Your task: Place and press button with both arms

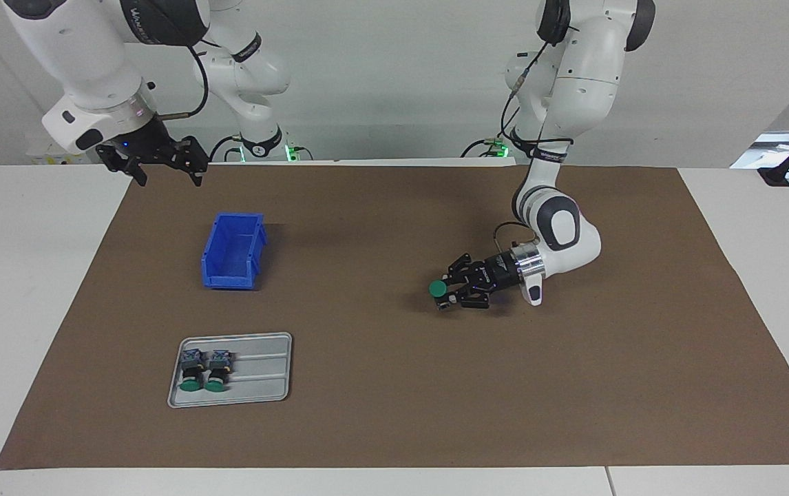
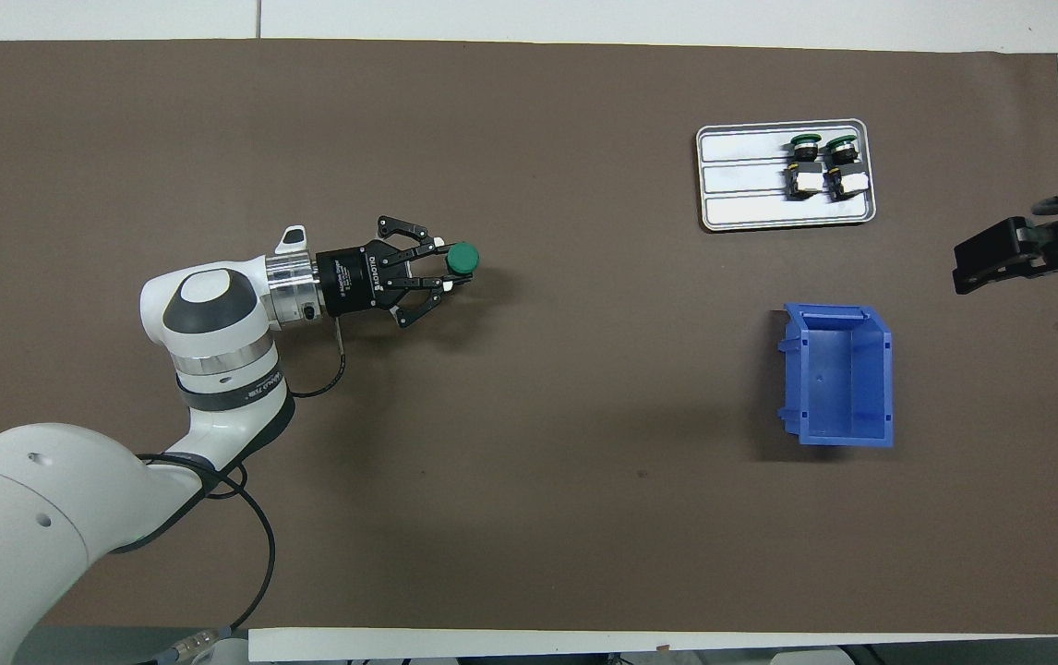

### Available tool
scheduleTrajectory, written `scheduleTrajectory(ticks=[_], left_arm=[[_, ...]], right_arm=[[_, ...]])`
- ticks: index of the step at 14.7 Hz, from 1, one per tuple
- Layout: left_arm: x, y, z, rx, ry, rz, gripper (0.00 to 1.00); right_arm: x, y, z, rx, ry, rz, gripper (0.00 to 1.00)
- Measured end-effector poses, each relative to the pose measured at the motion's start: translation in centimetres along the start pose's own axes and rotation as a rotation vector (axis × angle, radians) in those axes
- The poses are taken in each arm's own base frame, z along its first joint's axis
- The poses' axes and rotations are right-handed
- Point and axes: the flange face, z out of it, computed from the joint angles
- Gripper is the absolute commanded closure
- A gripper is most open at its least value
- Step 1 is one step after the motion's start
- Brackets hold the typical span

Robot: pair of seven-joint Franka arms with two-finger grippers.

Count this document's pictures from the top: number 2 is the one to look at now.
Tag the green push button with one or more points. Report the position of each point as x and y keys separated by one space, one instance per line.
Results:
x=804 y=168
x=845 y=170
x=463 y=259

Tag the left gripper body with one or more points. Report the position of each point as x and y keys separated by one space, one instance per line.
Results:
x=354 y=280

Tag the silver metal tray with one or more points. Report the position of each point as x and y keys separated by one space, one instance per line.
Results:
x=741 y=175

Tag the blue plastic bin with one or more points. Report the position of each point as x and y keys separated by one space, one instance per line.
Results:
x=838 y=379

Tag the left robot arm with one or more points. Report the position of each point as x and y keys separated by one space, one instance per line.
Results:
x=49 y=517

